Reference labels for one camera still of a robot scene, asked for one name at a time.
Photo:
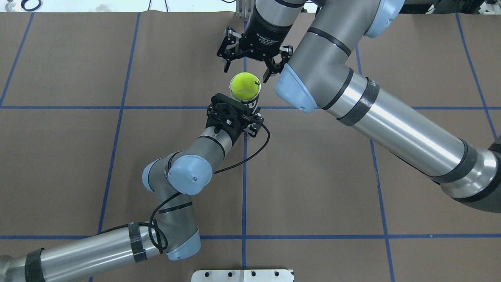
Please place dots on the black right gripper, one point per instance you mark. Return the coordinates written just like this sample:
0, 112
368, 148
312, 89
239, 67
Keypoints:
267, 32

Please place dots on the blue tape roll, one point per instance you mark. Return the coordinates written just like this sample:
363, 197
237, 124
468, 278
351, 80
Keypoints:
31, 5

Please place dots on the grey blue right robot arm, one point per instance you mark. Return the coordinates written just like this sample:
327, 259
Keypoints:
315, 75

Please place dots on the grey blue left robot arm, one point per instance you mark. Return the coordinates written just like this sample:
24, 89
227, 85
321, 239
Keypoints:
69, 172

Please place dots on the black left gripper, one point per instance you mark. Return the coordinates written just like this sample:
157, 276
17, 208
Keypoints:
253, 126

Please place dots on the aluminium frame post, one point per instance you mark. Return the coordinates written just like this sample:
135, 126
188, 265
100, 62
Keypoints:
244, 8

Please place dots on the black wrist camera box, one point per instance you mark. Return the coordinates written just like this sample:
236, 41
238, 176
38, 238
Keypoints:
227, 111

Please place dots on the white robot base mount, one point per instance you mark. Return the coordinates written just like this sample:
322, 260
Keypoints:
244, 275

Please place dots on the yellow Wilson tennis ball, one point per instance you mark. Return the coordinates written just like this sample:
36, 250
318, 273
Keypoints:
245, 86

